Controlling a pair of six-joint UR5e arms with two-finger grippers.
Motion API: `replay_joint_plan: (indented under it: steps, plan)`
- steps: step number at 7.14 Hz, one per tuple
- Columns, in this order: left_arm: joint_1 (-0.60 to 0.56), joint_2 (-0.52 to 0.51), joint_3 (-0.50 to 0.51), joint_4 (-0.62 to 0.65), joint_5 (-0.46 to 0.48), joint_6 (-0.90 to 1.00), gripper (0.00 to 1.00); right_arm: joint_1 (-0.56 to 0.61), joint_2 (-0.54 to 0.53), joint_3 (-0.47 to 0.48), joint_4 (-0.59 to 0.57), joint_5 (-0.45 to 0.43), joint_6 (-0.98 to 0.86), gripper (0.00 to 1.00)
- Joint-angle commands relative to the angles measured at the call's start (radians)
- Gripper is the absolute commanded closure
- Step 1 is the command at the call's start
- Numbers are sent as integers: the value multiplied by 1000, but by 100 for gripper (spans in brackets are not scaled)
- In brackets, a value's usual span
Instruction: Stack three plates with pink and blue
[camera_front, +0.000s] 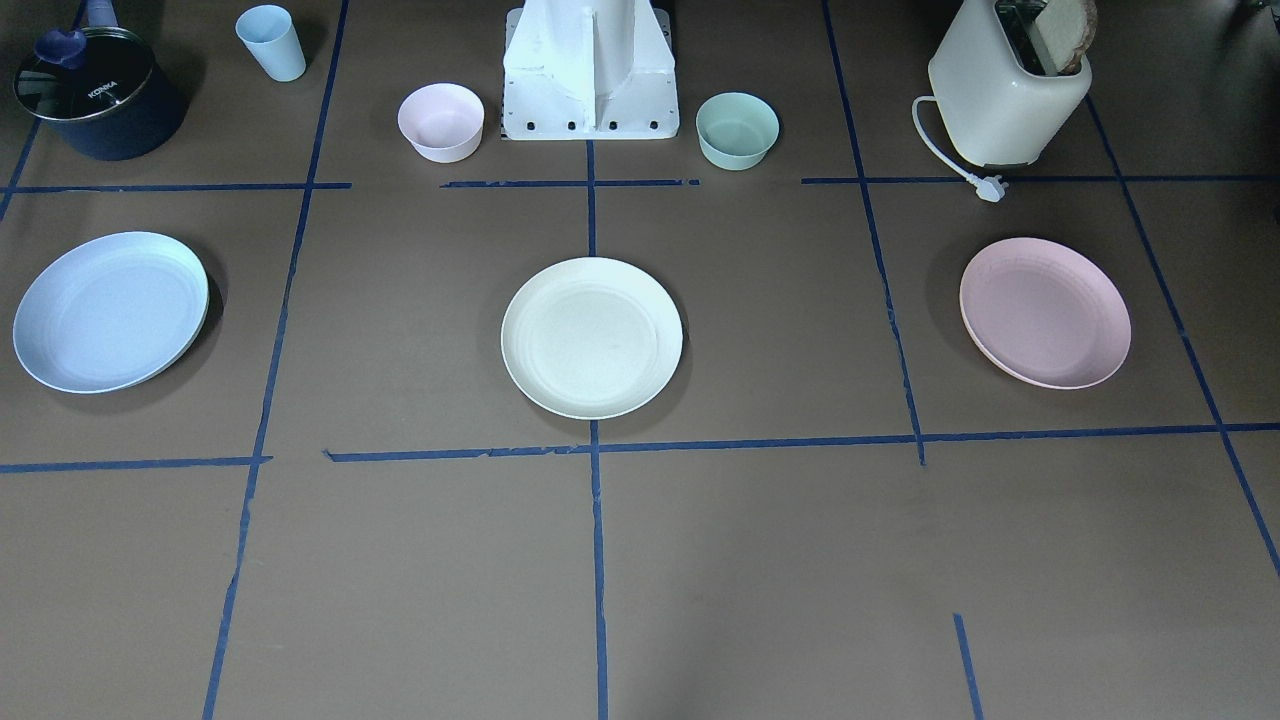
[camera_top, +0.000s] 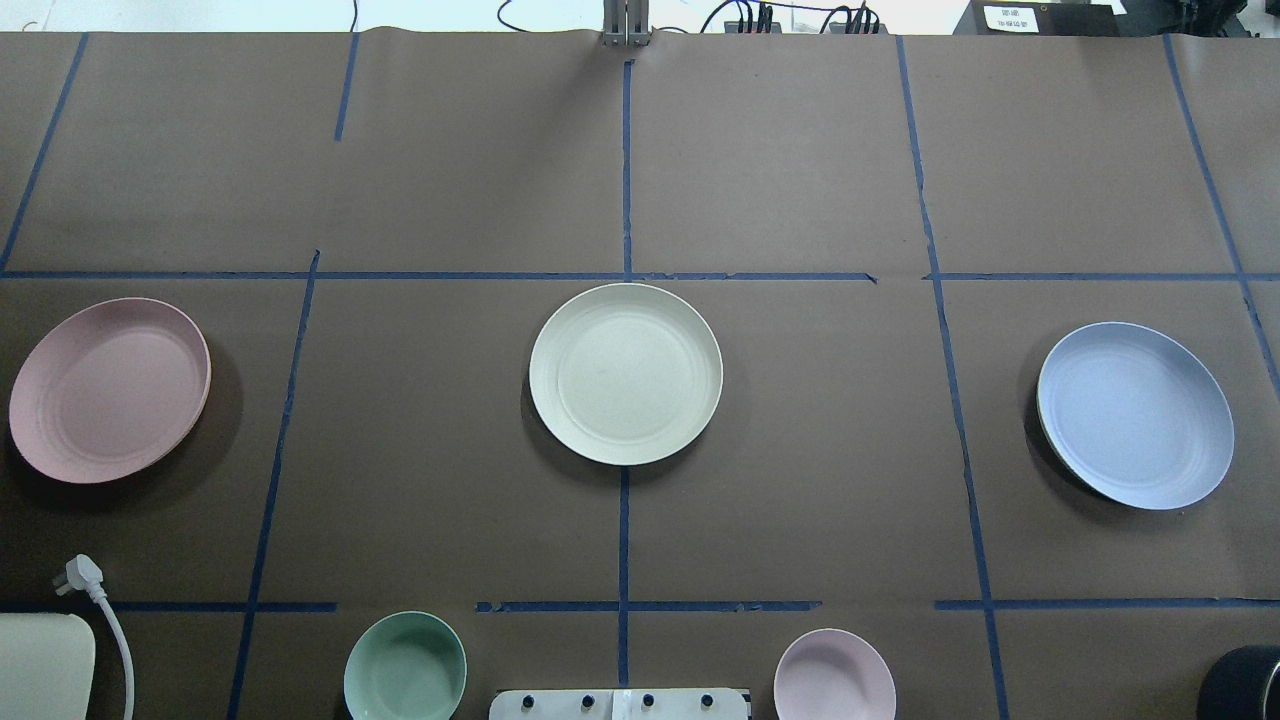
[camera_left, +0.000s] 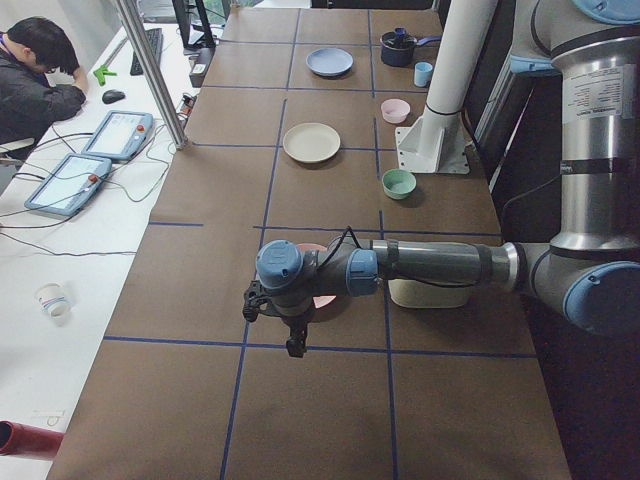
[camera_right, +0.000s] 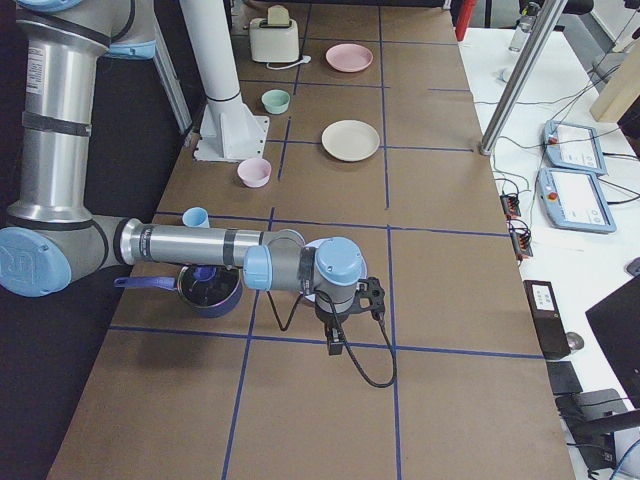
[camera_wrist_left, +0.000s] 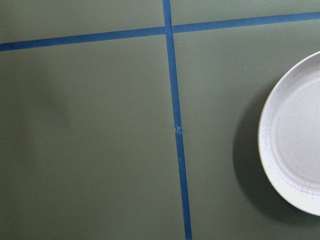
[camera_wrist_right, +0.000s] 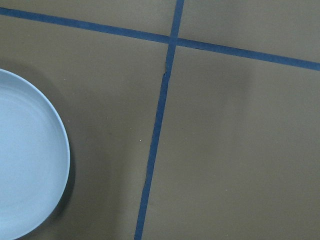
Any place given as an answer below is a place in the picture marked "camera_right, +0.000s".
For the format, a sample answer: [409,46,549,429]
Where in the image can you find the white toaster plug cable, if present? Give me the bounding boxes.
[265,54,314,70]

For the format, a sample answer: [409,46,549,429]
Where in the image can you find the dark blue saucepan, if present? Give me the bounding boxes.
[113,265,243,318]

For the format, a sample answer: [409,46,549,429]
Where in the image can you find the light blue cup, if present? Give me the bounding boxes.
[182,207,210,228]

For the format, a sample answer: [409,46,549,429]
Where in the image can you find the green bowl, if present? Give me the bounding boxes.
[261,89,291,115]

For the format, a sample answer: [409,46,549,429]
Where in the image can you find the orange black connector board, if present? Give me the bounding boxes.
[500,193,521,219]

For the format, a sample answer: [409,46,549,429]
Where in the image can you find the clear water bottle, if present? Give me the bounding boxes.
[509,1,541,52]

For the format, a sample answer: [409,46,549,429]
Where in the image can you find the teach pendant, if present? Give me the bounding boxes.
[542,120,607,176]
[537,167,617,234]

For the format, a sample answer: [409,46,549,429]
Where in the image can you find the white pedestal column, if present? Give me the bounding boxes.
[180,0,269,163]

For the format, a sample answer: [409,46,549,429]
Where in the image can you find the far teach pendant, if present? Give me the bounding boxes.
[542,120,607,176]

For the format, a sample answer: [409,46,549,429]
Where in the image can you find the black monitor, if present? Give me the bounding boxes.
[586,280,639,407]

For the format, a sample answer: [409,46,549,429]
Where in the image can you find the near teach pendant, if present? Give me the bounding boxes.
[537,167,617,234]

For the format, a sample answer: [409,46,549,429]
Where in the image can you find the aluminium frame post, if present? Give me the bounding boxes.
[479,0,567,156]

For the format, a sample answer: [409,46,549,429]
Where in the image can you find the cream toaster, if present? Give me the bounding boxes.
[249,5,300,63]

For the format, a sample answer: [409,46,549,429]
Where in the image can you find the wooden board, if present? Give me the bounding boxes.
[590,29,639,123]

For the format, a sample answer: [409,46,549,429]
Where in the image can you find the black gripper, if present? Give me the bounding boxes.
[314,303,350,356]

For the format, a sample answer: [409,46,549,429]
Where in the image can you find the black box with label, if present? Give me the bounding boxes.
[523,280,571,360]

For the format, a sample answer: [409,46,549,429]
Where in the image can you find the pink plate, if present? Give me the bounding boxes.
[325,43,374,73]

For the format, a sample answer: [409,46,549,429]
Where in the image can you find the light blue plate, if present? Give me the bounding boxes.
[297,238,326,302]

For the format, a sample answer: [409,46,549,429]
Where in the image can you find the pink bowl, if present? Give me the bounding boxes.
[237,158,272,188]

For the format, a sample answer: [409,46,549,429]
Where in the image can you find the beige plate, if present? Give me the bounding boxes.
[321,120,380,162]

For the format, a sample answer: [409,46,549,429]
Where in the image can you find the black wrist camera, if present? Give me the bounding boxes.
[352,277,386,324]

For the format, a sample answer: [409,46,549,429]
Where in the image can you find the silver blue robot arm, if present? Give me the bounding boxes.
[1,1,384,355]

